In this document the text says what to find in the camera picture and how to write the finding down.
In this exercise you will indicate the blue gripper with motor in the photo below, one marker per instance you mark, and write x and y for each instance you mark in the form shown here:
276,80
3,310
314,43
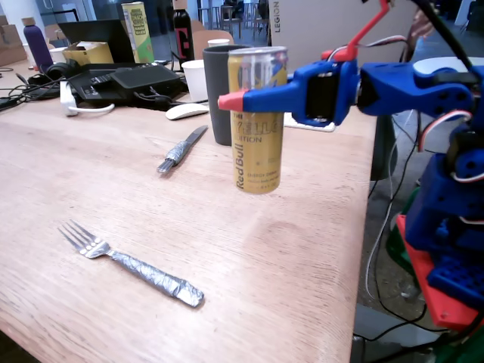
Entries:
293,94

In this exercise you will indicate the yellow Red Bull can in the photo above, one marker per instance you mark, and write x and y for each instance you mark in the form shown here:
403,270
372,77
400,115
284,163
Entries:
257,159

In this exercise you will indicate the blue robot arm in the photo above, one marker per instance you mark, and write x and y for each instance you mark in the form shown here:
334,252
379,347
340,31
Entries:
397,89

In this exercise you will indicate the white keyboard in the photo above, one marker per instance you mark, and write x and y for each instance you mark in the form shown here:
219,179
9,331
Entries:
291,121

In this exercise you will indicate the tall grey cup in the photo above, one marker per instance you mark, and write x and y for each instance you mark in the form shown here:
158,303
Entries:
217,98

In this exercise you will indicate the white paper cup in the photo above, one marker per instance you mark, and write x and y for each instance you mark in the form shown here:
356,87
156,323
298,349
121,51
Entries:
218,42
194,81

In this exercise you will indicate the white computer mouse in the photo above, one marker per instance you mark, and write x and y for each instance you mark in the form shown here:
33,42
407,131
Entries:
185,112

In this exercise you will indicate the tan wooden chair back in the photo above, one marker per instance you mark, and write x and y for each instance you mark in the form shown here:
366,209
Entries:
202,41

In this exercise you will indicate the black bottle with red print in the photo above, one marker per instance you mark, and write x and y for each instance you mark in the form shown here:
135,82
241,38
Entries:
183,38

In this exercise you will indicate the black desk device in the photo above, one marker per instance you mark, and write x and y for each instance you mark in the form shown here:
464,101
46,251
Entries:
125,81

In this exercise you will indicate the green yellow snack carton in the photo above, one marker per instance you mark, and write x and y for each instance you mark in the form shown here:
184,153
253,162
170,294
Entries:
138,34

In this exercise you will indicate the white plate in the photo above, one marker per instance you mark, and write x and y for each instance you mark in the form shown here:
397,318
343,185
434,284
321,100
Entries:
435,65

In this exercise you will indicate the black laptop screen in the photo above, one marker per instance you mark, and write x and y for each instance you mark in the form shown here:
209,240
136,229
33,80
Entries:
98,36

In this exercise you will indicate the yellow cardboard box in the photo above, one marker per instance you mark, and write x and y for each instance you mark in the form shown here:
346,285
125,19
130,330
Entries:
90,53

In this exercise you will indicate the green table clamp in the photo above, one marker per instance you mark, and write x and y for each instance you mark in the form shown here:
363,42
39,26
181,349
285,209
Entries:
399,246

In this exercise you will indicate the black headphones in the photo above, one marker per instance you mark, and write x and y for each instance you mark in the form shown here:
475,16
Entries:
60,70

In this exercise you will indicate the white mug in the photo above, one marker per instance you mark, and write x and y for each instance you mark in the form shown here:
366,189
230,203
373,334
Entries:
57,56

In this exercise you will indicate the purple bottle with cork lid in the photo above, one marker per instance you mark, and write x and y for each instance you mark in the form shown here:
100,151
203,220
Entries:
38,45

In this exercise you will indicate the brown cardboard boxes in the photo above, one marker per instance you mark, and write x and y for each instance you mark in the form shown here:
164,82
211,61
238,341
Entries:
11,45

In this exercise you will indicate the red base plate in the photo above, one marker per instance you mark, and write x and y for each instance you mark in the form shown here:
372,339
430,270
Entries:
435,291

